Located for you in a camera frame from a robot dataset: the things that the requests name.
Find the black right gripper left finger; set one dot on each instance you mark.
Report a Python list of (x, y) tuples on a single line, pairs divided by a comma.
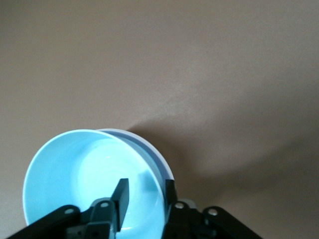
[(122, 199)]

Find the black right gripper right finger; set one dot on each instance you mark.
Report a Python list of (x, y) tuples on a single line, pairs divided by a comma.
[(171, 196)]

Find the pink plastic bowl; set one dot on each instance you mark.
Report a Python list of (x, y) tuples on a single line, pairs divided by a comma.
[(153, 153)]

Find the blue plastic bowl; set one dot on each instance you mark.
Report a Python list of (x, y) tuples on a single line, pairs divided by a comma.
[(74, 174)]

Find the brown table cover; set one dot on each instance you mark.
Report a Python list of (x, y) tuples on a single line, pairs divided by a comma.
[(149, 62)]

